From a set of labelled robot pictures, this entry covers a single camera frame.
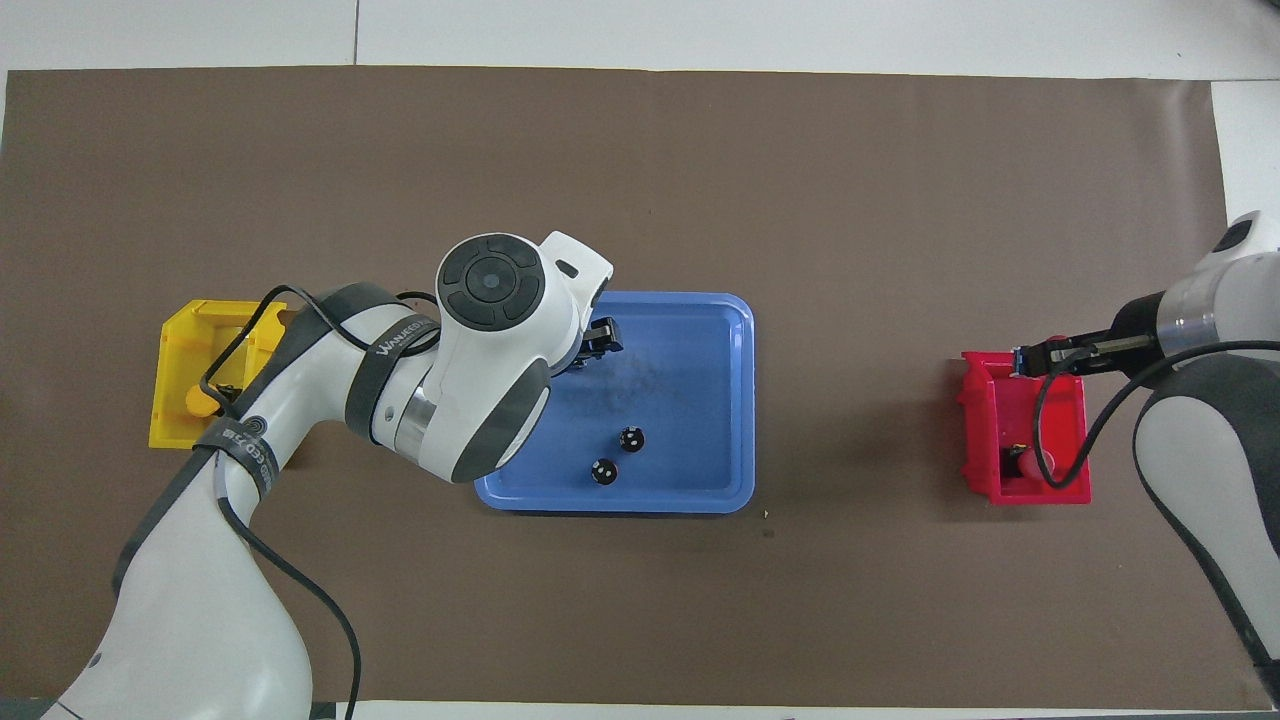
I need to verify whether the red plastic bin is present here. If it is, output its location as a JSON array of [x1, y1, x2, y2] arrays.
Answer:
[[957, 350, 1092, 506]]

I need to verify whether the yellow push button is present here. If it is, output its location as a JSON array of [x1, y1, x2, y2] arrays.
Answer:
[[185, 380, 241, 417]]

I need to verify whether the brown table mat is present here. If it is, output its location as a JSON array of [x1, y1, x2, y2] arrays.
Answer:
[[0, 66, 1271, 709]]

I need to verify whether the blue plastic tray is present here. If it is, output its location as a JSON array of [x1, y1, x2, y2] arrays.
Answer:
[[474, 291, 756, 515]]

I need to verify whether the yellow plastic bin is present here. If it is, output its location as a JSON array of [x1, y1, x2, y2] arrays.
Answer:
[[148, 299, 291, 451]]

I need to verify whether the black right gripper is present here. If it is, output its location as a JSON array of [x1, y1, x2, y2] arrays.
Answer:
[[1036, 291, 1167, 379]]

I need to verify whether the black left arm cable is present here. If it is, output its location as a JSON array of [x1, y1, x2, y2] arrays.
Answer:
[[200, 287, 437, 720]]

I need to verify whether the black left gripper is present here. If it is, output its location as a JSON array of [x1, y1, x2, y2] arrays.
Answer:
[[570, 316, 624, 372]]

